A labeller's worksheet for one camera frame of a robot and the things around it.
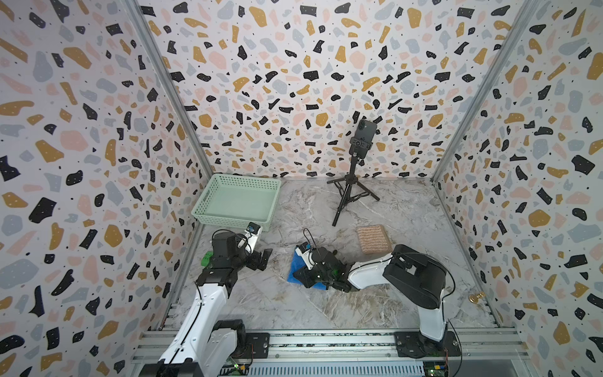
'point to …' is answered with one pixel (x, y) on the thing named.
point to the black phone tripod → (349, 188)
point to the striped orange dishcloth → (374, 239)
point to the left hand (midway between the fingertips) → (259, 244)
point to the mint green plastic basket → (238, 200)
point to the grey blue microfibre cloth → (297, 263)
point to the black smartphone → (365, 131)
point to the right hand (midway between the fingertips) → (294, 275)
